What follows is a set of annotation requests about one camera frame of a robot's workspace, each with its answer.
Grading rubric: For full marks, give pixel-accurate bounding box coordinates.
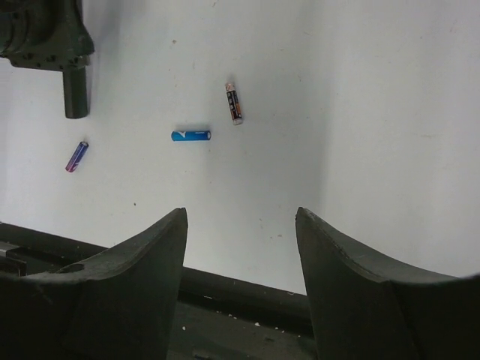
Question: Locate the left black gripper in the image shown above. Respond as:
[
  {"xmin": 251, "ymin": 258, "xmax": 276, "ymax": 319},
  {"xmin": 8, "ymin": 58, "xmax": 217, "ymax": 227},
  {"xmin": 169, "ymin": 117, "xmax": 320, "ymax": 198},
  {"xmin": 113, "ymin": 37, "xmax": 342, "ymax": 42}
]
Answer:
[{"xmin": 1, "ymin": 0, "xmax": 95, "ymax": 71}]

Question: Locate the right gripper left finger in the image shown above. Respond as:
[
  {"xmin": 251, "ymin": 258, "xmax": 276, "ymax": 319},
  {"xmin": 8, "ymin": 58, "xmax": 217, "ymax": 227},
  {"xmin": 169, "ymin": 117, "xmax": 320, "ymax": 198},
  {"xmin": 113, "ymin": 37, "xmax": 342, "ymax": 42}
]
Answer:
[{"xmin": 1, "ymin": 208, "xmax": 188, "ymax": 359}]

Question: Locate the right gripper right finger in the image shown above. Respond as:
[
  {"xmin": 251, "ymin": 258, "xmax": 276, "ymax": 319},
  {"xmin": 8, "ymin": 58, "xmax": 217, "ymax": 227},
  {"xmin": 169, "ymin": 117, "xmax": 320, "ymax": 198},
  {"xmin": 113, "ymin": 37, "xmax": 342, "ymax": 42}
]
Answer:
[{"xmin": 295, "ymin": 208, "xmax": 479, "ymax": 359}]

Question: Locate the black remote control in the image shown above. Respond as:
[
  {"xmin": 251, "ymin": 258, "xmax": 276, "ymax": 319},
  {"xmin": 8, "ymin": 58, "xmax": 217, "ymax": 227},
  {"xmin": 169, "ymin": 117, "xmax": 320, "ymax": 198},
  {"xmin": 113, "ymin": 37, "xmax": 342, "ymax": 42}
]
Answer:
[{"xmin": 62, "ymin": 67, "xmax": 89, "ymax": 119}]

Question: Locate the purple blue battery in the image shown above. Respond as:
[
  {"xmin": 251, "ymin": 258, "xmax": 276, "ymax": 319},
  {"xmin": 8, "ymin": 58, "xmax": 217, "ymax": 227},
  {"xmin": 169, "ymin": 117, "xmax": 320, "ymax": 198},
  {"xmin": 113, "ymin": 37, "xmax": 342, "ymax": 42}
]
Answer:
[{"xmin": 65, "ymin": 141, "xmax": 89, "ymax": 173}]

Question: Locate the black grey battery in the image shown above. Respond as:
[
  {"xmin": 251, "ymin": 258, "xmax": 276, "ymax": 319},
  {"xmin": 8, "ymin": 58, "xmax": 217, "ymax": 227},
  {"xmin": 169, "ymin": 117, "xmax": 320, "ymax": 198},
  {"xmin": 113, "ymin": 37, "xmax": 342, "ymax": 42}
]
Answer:
[{"xmin": 225, "ymin": 82, "xmax": 243, "ymax": 125}]

